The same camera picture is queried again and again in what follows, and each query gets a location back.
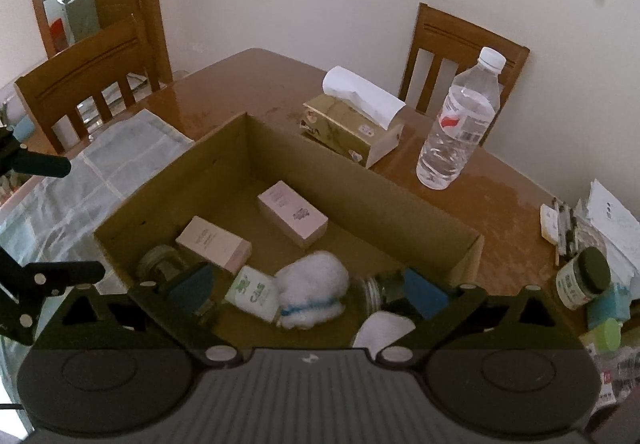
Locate green lid bottle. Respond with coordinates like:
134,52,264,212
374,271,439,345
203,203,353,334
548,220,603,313
580,318,622,354

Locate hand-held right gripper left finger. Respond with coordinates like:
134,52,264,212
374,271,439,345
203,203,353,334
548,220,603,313
30,262,240,369

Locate green and white box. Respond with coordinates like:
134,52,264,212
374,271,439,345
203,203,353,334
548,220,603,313
223,265,278,325

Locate red label jar yellow contents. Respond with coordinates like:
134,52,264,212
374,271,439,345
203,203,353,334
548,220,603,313
136,245,188,285

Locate checked grey green tablecloth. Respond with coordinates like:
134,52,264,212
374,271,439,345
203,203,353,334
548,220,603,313
0,108,196,275

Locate dark lid jar green label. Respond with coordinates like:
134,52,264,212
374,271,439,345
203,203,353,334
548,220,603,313
555,246,612,311

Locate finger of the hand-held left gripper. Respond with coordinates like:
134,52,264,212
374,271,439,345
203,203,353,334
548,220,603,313
0,249,107,345
0,126,72,179

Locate bundle of pens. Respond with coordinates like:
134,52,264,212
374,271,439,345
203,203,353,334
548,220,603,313
550,196,581,267

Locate wooden chair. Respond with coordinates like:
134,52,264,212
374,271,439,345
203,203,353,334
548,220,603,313
14,14,173,155
398,2,531,147

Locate plain pink box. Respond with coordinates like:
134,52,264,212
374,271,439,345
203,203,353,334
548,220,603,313
175,216,253,275

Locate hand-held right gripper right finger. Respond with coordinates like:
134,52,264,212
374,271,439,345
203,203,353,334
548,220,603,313
375,266,588,369

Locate beige tissue box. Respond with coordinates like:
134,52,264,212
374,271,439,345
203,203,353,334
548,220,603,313
301,66,407,169

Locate stack of white papers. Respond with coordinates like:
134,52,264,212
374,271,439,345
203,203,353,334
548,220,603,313
575,179,640,285

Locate pink box with dark label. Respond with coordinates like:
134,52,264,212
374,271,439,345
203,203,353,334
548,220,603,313
257,180,329,249

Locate glass jar with dark contents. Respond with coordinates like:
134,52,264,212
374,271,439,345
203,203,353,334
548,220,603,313
364,271,408,317

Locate small teal box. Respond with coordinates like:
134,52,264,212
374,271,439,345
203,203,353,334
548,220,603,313
586,283,632,331

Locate clear plastic water bottle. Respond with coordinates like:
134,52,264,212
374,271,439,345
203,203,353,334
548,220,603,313
416,46,507,191

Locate brown cardboard box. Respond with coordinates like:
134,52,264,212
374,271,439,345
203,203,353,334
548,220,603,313
94,111,486,350

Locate white sock with blue stripe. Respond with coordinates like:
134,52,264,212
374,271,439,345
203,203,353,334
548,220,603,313
274,250,350,329
352,313,416,350

